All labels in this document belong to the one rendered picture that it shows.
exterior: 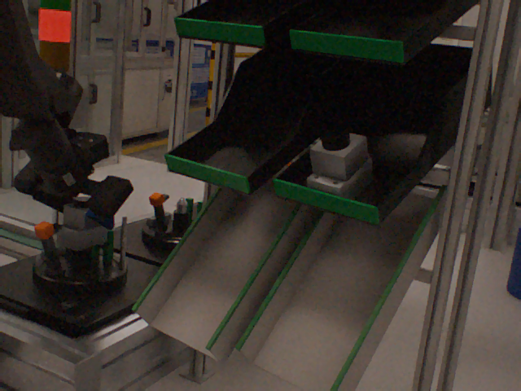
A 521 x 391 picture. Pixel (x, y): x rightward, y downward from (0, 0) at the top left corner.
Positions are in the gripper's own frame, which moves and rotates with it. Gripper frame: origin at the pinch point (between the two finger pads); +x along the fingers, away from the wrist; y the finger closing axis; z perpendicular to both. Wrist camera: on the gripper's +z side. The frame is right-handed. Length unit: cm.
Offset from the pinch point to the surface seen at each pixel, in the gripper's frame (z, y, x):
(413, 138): 15.5, -45.8, -10.8
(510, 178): 83, -46, 66
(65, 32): 23.9, 16.5, -12.7
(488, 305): 38, -51, 57
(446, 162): 376, 61, 382
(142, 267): 0.6, -4.0, 14.2
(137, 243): 7.6, 4.0, 19.6
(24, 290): -14.2, 2.3, 2.9
